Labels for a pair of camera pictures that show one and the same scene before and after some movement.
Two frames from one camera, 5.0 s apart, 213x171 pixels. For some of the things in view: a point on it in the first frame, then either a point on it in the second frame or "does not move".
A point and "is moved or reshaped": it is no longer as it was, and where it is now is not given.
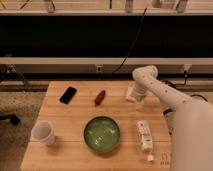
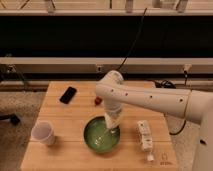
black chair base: x=11 y=117 does not move
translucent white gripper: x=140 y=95 -> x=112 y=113
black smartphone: x=68 y=95 does not move
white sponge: x=129 y=92 is moved or reshaped
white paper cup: x=42 y=131 does not move
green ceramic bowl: x=101 y=133 does not move
